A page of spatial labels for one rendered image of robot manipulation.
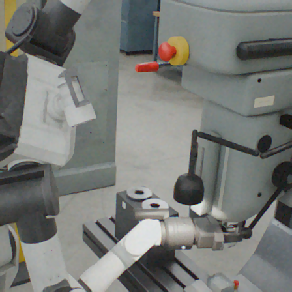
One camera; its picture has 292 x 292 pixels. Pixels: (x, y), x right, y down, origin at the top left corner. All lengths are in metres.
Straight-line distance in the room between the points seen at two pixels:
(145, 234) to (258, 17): 0.61
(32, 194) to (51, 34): 0.41
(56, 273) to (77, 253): 2.21
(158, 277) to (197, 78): 0.76
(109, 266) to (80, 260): 2.06
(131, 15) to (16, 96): 7.37
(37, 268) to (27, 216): 0.13
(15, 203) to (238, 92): 0.54
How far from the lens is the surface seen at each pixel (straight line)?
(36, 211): 1.17
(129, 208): 1.76
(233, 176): 1.24
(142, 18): 8.65
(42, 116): 1.22
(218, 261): 3.48
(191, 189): 1.17
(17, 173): 1.21
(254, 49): 1.01
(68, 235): 3.63
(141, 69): 1.17
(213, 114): 1.24
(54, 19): 1.32
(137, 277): 1.73
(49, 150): 1.21
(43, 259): 1.22
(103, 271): 1.33
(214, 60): 1.03
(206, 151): 1.22
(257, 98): 1.12
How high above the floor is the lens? 2.00
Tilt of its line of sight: 24 degrees down
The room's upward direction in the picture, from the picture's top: 4 degrees clockwise
